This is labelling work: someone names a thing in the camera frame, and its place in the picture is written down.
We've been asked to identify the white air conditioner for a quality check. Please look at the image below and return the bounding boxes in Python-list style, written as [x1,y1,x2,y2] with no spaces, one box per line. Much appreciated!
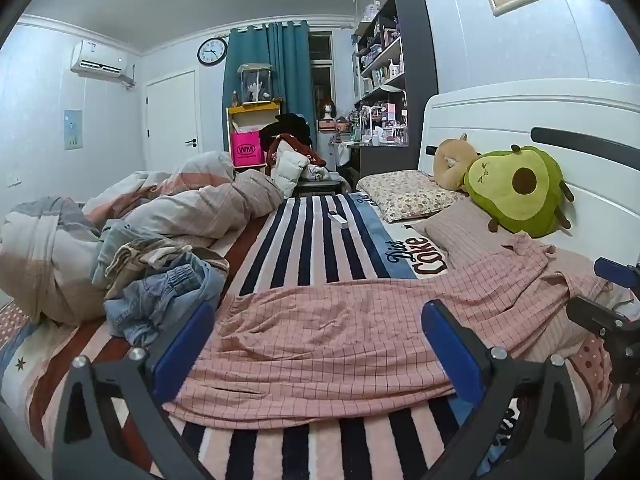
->
[70,41,137,87]

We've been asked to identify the striped blanket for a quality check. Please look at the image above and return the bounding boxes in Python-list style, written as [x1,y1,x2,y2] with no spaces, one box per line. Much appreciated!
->
[0,192,621,480]

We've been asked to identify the pink shopping bag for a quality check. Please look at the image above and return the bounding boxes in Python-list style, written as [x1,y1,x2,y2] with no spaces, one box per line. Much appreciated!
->
[230,130,267,167]

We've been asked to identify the white down jacket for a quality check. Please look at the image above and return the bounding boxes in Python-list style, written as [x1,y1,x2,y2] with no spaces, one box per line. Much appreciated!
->
[270,141,311,196]

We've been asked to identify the window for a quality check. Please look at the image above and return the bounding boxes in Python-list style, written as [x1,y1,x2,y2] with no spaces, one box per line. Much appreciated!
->
[308,32,334,111]

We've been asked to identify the pink fuzzy blanket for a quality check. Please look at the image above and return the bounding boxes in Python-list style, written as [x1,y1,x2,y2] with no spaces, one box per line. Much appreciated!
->
[412,195,616,288]

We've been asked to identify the floral pillow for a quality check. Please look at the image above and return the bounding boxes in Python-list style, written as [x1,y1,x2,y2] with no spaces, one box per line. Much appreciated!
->
[356,170,467,223]

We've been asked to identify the avocado plush toy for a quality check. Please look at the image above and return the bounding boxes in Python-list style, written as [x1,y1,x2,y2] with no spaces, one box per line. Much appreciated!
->
[462,145,576,239]

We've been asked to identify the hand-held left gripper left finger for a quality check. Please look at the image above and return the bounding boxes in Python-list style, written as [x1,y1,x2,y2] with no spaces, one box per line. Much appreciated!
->
[52,300,217,480]

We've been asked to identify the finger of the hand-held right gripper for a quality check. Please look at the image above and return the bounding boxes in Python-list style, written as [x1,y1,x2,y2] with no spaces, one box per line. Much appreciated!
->
[594,256,640,292]
[566,296,640,347]

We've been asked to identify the pale patterned duvet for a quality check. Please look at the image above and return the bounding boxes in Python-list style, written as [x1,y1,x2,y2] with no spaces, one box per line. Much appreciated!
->
[0,150,286,326]

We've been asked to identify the dark clothes pile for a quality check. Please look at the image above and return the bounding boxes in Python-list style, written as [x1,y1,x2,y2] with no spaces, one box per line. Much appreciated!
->
[260,112,328,171]

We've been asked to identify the mannequin head with wig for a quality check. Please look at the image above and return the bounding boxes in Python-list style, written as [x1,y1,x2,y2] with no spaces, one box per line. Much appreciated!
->
[317,99,337,133]

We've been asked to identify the blue denim pants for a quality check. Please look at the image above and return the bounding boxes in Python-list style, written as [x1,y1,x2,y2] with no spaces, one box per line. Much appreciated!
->
[92,220,231,347]

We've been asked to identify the clear display case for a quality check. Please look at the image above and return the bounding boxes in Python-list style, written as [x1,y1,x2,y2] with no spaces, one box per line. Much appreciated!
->
[354,0,387,24]

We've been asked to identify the pink checked pants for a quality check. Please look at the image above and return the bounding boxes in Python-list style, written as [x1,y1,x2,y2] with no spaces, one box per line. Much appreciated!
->
[162,237,621,418]

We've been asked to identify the white headboard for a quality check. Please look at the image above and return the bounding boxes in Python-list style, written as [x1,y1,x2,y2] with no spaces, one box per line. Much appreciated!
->
[417,78,640,271]

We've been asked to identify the white door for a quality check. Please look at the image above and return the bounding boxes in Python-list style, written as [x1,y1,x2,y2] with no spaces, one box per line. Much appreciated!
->
[145,71,202,173]

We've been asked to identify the teal curtain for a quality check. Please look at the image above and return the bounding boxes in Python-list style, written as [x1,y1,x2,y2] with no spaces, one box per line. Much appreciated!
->
[221,20,313,157]

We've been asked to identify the yellow shelf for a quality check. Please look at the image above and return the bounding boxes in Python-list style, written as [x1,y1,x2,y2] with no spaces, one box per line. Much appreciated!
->
[226,100,282,168]

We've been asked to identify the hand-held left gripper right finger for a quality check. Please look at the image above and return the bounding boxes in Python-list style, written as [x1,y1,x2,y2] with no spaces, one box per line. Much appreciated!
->
[421,300,586,480]

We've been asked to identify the dark bookshelf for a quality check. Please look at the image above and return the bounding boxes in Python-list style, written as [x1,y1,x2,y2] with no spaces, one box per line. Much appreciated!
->
[352,0,440,179]

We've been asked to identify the beige garment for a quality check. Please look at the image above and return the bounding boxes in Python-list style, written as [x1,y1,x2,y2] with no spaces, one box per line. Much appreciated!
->
[104,241,193,283]

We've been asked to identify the small wall poster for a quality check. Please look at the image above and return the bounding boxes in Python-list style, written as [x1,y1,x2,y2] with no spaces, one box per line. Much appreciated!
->
[63,109,83,151]

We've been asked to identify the glass display case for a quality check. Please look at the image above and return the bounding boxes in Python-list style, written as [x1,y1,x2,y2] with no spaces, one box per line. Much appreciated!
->
[237,63,275,106]

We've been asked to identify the brown plush toy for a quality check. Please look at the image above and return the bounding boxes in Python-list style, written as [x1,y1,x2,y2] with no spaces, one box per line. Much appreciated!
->
[432,133,482,192]

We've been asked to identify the round wall clock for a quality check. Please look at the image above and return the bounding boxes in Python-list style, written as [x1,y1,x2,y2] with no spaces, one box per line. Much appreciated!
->
[196,37,229,67]

